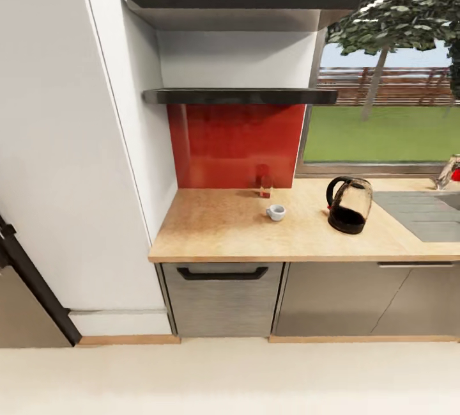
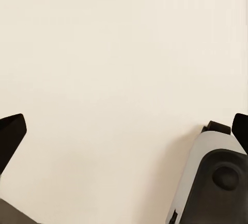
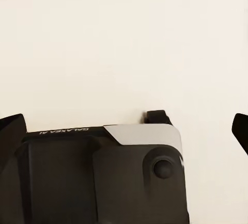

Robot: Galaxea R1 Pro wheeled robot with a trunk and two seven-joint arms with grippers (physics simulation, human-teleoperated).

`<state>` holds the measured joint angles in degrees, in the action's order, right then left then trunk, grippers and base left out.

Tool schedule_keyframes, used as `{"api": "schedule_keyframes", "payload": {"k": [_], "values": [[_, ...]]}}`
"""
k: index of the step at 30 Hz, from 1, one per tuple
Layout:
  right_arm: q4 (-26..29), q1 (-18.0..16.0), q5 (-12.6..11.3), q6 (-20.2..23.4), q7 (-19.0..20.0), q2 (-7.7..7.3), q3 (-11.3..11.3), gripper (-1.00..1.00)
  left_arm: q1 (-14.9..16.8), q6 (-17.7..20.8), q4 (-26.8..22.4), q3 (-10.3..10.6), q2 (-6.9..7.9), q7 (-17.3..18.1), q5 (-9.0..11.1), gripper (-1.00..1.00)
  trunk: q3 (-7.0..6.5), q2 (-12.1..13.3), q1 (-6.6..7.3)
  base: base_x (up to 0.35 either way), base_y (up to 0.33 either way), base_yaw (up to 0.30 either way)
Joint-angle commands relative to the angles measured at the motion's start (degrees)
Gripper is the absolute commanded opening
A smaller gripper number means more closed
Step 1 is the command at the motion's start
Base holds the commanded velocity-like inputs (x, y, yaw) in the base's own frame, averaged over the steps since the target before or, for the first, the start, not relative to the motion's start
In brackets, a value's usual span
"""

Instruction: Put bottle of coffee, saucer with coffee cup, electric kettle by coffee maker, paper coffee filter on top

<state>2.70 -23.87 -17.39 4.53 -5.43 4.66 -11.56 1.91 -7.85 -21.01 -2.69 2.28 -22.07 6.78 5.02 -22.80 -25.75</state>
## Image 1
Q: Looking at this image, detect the coffee cup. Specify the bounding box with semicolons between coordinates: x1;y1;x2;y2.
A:
266;205;286;221

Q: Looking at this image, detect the electric kettle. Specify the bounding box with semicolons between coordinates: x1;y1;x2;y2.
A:
326;176;374;235

